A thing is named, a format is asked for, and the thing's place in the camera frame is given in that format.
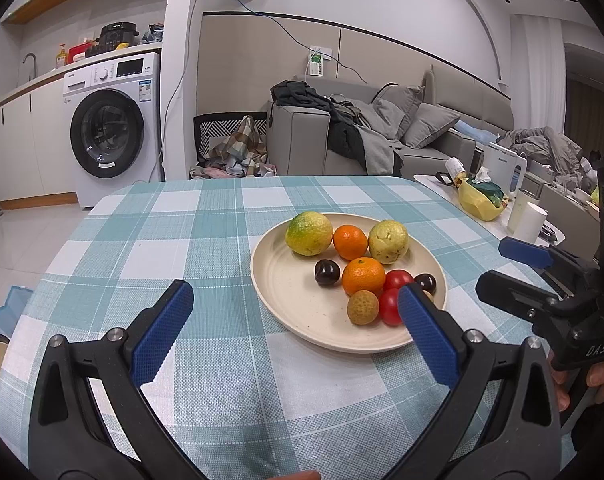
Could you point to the yellow bag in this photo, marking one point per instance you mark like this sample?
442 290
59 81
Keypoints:
474 202

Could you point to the person's left hand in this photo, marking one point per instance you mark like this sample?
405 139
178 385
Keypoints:
302 476

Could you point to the white side table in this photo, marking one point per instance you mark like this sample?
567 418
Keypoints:
441 195

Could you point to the black pressure cooker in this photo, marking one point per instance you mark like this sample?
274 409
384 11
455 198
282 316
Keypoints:
117 35

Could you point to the grey pillow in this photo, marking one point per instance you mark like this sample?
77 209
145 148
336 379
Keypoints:
401 102
431 122

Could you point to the small orange mandarin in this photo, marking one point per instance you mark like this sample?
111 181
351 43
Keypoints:
351 241

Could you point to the white paper roll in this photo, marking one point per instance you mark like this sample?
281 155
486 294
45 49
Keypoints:
526 222

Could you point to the grey plastic bag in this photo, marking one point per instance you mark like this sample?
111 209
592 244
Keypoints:
153 33

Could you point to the white washing machine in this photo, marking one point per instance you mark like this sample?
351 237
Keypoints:
132 160

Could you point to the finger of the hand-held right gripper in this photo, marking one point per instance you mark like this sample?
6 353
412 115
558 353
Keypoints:
506 292
524 252

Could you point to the yellow soap bottle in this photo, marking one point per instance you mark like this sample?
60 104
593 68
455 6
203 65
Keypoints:
61 57

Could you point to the black patterned laundry basket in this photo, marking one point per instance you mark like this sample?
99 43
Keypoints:
207 127

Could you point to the chrome kitchen faucet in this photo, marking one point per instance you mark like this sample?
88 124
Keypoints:
30 62

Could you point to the red box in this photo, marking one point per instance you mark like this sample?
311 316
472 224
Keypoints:
82 53

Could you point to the large brown longan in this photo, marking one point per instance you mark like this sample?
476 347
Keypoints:
363 307

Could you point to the green yellow citrus fruit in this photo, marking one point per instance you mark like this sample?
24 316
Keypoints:
309 233

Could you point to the teal checked tablecloth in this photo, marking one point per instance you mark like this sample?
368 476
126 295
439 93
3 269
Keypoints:
182 240

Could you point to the grey sofa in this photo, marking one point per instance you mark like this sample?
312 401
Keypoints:
297 145

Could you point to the white curtain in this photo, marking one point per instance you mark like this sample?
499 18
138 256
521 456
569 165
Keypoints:
536 70

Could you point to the grey clothes pile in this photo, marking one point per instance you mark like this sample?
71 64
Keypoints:
546 150

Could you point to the white wall outlet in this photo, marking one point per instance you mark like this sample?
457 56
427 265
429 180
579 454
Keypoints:
318 62

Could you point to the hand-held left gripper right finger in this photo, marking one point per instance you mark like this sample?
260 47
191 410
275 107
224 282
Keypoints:
426 332

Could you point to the red tomato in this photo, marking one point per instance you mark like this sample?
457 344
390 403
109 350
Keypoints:
398 280
390 306

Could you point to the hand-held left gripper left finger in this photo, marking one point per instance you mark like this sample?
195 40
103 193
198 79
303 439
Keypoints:
162 332

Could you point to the light blue pillow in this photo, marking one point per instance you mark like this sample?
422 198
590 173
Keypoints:
476 131

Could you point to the large orange mandarin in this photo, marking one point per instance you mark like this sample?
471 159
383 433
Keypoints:
363 276

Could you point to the cream round plate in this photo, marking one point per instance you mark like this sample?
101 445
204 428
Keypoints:
292 310

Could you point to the dark purple plum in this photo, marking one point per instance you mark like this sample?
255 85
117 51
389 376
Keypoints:
425 283
327 272

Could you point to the white appliance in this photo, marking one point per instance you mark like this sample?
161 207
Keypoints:
501 165

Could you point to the white tissue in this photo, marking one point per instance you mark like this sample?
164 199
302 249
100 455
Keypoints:
482 175

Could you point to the dark clothes pile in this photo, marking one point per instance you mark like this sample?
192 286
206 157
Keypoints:
347 135

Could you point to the white kitchen base cabinet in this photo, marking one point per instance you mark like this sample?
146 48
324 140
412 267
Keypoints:
27 150

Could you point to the plaid cloth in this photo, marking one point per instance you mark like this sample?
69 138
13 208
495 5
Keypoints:
242 145

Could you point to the blue storage box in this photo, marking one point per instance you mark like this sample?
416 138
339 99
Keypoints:
9 310

